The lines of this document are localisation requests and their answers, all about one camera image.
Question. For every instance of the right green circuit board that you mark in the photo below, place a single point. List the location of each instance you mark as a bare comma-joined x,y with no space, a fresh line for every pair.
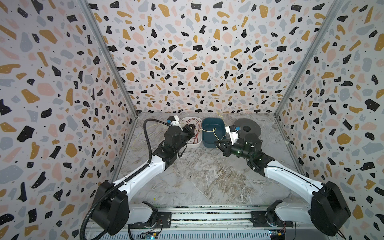
277,234

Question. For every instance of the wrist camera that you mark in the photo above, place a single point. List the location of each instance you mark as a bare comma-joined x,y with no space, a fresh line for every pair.
174,120
233,133

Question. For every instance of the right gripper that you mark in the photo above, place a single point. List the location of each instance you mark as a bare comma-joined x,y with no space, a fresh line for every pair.
226,145

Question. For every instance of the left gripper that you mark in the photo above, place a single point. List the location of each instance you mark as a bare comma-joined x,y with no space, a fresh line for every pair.
189,133

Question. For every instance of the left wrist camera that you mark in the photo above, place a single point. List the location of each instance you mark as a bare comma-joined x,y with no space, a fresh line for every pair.
174,120

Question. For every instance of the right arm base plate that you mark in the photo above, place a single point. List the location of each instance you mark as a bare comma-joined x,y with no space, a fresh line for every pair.
268,219

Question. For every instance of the teal plastic bin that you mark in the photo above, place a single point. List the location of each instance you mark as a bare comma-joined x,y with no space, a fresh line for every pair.
213,130

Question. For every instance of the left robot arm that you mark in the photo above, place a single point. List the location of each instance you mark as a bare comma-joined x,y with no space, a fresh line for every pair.
111,208

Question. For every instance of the left aluminium corner post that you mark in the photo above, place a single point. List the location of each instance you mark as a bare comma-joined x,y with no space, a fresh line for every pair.
84,6

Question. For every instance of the right aluminium corner post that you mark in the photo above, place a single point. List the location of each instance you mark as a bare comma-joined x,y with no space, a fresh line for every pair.
331,14

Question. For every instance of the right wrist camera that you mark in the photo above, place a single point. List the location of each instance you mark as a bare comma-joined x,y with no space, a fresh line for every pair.
233,133

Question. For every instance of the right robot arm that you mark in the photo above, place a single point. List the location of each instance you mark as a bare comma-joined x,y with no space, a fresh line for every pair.
325,207

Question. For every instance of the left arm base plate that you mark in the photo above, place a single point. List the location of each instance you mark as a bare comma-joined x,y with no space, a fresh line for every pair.
161,220

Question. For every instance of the left green circuit board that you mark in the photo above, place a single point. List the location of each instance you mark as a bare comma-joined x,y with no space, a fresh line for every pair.
148,236

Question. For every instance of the grey cable spool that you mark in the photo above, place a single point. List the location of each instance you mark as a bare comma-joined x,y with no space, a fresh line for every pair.
248,126

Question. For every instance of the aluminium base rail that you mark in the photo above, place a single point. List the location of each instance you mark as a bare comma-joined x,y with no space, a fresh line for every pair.
218,223

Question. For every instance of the aluminium corner post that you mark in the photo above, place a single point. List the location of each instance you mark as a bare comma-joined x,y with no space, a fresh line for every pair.
84,6
331,14

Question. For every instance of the green circuit board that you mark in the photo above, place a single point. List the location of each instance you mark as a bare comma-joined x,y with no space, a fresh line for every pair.
277,234
148,236

